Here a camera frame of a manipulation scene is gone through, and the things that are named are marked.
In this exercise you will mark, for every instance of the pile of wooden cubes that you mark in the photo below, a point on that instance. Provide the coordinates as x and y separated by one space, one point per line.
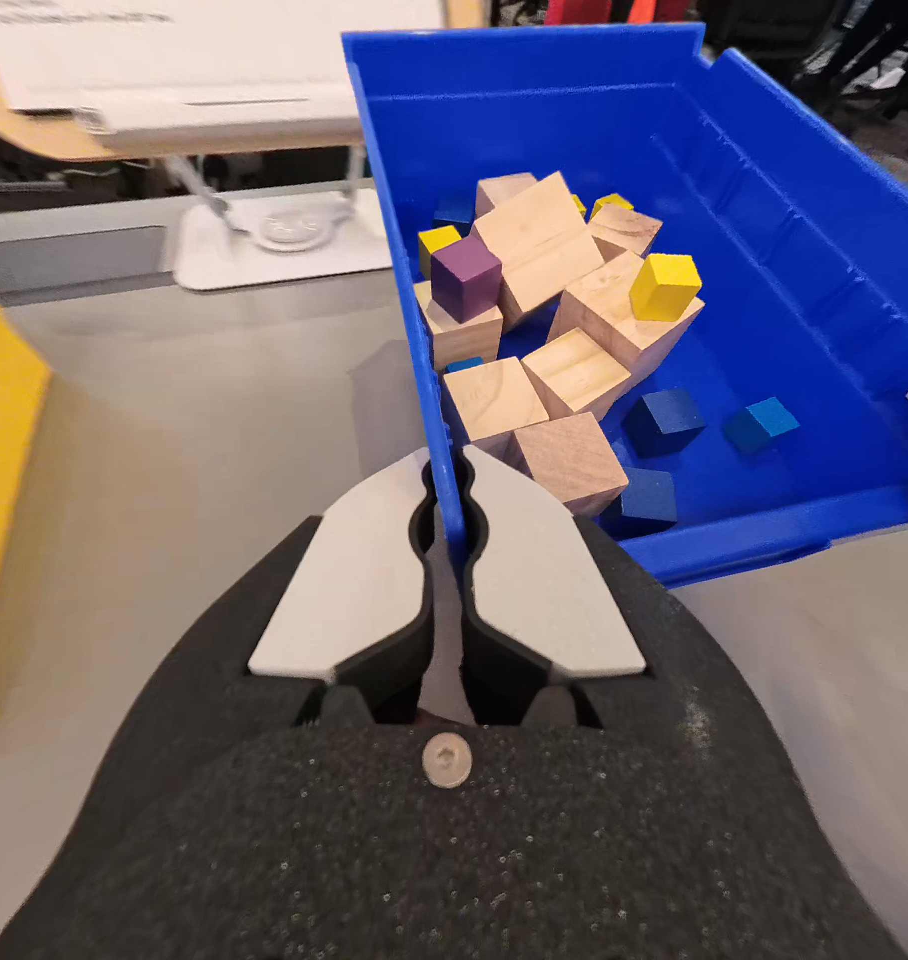
544 240

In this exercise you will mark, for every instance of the black office chair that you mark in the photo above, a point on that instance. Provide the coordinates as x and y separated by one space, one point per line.
836 52

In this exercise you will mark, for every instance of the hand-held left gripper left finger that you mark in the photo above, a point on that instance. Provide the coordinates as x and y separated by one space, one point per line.
341 592

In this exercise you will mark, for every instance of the yellow plastic bin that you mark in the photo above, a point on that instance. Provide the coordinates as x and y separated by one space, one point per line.
4 450

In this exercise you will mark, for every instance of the wooden sign board on stand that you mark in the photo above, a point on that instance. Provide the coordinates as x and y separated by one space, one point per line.
199 67

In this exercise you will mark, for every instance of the blue plastic bin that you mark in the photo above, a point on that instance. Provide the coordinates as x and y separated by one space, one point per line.
798 262

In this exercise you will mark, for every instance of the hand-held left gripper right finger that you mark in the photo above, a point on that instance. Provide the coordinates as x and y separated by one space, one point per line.
551 592

